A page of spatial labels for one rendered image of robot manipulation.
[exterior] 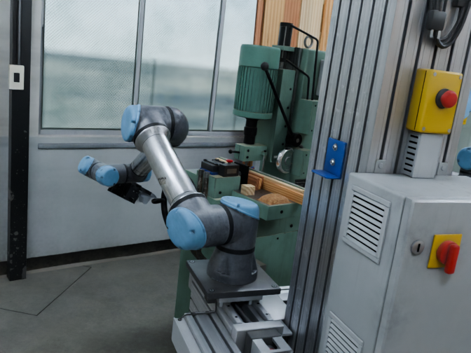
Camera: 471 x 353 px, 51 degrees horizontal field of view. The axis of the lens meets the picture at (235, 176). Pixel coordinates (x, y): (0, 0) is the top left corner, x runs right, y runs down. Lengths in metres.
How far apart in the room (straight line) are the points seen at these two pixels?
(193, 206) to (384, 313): 0.57
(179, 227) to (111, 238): 2.19
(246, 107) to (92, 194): 1.50
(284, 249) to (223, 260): 0.88
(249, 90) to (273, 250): 0.71
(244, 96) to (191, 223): 0.98
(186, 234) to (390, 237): 0.55
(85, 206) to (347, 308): 2.45
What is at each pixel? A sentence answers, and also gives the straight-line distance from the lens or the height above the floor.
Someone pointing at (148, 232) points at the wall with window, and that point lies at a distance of 3.61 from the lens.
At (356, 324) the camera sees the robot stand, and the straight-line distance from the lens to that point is 1.11.
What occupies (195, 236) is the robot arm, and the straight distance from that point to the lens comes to 1.30.
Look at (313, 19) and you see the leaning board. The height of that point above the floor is 1.80.
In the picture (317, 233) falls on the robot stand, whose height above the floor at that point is 1.03.
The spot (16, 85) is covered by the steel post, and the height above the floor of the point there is 1.16.
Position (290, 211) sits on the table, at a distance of 2.03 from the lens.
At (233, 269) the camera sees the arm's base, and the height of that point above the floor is 0.86.
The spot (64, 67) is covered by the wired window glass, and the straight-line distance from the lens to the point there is 3.21.
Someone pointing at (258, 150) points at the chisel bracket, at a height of 1.05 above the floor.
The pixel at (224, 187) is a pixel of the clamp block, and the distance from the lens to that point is 2.06.
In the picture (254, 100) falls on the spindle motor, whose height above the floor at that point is 1.28.
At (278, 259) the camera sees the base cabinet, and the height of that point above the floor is 0.58.
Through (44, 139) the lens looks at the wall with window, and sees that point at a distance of 3.15.
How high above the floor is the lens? 1.44
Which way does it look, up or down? 13 degrees down
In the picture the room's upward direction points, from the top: 7 degrees clockwise
